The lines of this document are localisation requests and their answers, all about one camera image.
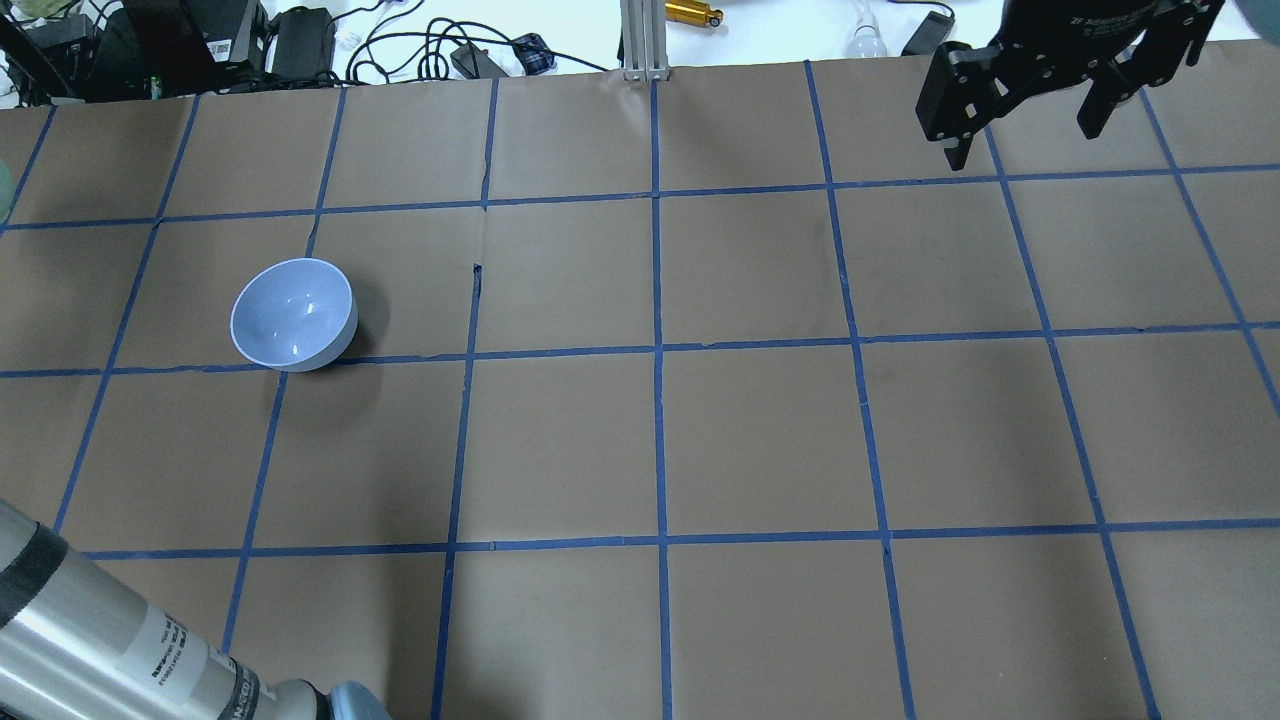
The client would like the brown paper table cover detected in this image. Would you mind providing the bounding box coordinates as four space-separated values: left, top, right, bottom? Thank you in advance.
3 41 1279 719

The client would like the white light bulb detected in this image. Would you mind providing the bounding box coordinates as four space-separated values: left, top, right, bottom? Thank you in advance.
846 1 888 59

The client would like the black power adapter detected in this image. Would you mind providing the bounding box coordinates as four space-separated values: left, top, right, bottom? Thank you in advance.
449 42 509 79

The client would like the blue bowl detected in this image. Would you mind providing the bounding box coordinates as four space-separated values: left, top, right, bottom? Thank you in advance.
229 258 358 373

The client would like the aluminium frame post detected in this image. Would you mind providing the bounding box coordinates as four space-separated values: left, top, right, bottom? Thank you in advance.
620 0 671 82

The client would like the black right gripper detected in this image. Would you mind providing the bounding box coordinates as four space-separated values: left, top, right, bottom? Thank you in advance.
915 1 1225 172

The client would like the yellow cylindrical tool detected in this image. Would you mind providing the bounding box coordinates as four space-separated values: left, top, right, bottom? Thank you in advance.
664 0 724 28

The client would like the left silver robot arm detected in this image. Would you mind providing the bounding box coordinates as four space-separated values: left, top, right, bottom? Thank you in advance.
1 503 388 719

